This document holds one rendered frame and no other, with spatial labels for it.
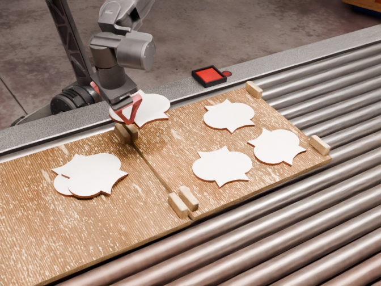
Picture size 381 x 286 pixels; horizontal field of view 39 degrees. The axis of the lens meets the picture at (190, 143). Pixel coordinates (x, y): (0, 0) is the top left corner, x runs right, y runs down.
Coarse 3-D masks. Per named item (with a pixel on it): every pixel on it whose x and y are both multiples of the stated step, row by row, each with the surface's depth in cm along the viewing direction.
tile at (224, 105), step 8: (224, 104) 147; (232, 104) 147; (240, 104) 147; (208, 112) 143; (216, 112) 144; (224, 112) 144; (232, 112) 144; (240, 112) 145; (248, 112) 145; (208, 120) 141; (216, 120) 141; (224, 120) 141; (232, 120) 142; (240, 120) 142; (248, 120) 142; (216, 128) 139; (224, 128) 139; (232, 128) 139; (240, 128) 141
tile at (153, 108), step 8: (144, 96) 128; (152, 96) 128; (160, 96) 128; (144, 104) 125; (152, 104) 125; (160, 104) 126; (168, 104) 126; (112, 112) 122; (128, 112) 122; (144, 112) 123; (152, 112) 123; (160, 112) 123; (120, 120) 120; (136, 120) 120; (144, 120) 120; (152, 120) 121; (160, 120) 122
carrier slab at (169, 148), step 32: (224, 96) 151; (160, 128) 138; (192, 128) 139; (256, 128) 141; (288, 128) 142; (160, 160) 129; (192, 160) 130; (256, 160) 132; (320, 160) 134; (192, 192) 122; (224, 192) 122; (256, 192) 124
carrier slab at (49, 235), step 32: (32, 160) 125; (64, 160) 126; (128, 160) 128; (0, 192) 117; (32, 192) 118; (128, 192) 120; (160, 192) 121; (0, 224) 110; (32, 224) 111; (64, 224) 112; (96, 224) 112; (128, 224) 113; (160, 224) 114; (0, 256) 104; (32, 256) 105; (64, 256) 105; (96, 256) 106
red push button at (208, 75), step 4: (212, 68) 163; (196, 72) 161; (200, 72) 161; (204, 72) 161; (208, 72) 161; (212, 72) 162; (216, 72) 162; (200, 76) 159; (204, 76) 160; (208, 76) 160; (212, 76) 160; (216, 76) 160; (220, 76) 160; (204, 80) 158; (208, 80) 158; (212, 80) 158
